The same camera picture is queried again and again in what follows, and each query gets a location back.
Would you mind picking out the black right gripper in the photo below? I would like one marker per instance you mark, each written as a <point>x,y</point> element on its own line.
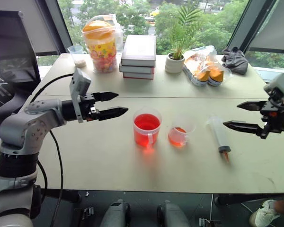
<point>275,120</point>

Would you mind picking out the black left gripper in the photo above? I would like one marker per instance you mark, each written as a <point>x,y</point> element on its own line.
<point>88,110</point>

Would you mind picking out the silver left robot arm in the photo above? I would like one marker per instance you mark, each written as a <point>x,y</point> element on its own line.
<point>26,127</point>

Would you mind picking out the clear plastic syringe orange tip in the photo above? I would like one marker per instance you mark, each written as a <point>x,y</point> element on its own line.
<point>219,136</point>

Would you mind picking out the beaker of red liquid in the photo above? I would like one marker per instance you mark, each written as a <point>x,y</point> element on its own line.
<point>146,132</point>

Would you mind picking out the orange labelled snack cup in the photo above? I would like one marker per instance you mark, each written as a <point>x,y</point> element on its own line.
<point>202,78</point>
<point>216,76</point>

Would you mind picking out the colourful printed cup orange lid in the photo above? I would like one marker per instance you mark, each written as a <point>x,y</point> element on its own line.
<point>101,50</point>

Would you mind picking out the clear measuring cup white grains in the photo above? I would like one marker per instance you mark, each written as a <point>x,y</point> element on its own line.
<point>77,58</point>

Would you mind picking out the small cup orange liquid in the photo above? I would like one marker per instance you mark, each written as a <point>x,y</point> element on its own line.
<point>177,138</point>

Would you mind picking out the crumpled grey cloth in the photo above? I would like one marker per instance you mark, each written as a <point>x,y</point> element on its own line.
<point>235,61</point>

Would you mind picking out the thick white hardcover book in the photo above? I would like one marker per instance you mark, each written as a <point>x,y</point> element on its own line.
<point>139,50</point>

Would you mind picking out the clear bag of orange snacks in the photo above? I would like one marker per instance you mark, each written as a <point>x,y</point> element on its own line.
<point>198,60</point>

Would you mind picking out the green plant in white pot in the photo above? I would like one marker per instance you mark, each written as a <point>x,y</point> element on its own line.
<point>175,62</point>

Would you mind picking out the white sneaker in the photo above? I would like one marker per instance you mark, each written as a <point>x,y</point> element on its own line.
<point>265,215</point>

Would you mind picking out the dark rounded grey shape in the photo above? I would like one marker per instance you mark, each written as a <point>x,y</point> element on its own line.
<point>171,216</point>
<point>116,215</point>

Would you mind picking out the black computer monitor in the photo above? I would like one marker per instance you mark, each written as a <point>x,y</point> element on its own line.
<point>11,49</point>

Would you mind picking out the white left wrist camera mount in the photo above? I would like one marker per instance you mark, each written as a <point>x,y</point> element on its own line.
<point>80,81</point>

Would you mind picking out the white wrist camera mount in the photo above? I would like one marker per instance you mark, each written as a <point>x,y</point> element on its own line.
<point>80,81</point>
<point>280,84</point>

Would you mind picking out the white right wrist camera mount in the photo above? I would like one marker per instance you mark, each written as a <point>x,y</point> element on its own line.
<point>280,84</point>

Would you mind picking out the black table frame bar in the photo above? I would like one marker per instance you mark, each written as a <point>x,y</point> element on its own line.
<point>239,199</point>

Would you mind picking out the dark window frame post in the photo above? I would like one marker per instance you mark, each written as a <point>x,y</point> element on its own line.
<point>251,26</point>
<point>55,23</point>

